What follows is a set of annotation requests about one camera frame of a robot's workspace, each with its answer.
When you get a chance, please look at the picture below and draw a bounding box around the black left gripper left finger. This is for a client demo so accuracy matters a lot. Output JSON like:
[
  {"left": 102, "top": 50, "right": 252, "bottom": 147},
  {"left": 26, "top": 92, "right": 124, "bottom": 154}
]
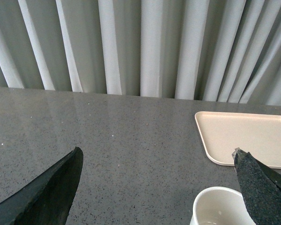
[{"left": 0, "top": 147, "right": 83, "bottom": 225}]

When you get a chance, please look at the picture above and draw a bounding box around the white smiley mug black handle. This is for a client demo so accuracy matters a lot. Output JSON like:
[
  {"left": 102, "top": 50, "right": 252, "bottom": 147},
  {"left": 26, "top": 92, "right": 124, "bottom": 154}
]
[{"left": 190, "top": 187, "right": 255, "bottom": 225}]

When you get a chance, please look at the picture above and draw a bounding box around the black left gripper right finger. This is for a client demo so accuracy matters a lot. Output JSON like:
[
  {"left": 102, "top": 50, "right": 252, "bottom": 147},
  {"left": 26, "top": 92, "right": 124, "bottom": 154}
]
[{"left": 232, "top": 148, "right": 281, "bottom": 225}]

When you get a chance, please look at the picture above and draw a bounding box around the cream rectangular tray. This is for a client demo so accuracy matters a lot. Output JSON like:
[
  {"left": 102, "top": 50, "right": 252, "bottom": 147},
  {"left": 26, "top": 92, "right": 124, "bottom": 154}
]
[{"left": 195, "top": 111, "right": 281, "bottom": 169}]

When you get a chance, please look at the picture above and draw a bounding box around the white pleated curtain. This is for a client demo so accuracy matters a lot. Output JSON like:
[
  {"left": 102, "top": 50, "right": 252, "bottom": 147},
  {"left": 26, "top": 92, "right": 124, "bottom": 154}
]
[{"left": 0, "top": 0, "right": 281, "bottom": 105}]

